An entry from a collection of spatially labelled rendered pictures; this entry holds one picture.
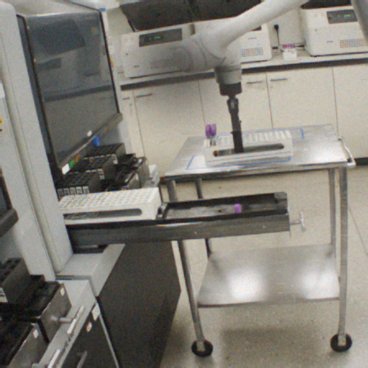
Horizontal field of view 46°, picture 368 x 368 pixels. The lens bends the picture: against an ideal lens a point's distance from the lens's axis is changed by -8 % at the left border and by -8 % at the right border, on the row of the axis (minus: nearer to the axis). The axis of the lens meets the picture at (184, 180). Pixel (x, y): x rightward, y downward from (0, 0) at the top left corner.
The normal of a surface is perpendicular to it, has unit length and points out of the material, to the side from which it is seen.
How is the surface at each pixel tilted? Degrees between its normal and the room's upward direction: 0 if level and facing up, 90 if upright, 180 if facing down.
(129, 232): 90
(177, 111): 90
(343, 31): 90
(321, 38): 90
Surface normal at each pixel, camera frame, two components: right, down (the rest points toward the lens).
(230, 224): -0.15, 0.37
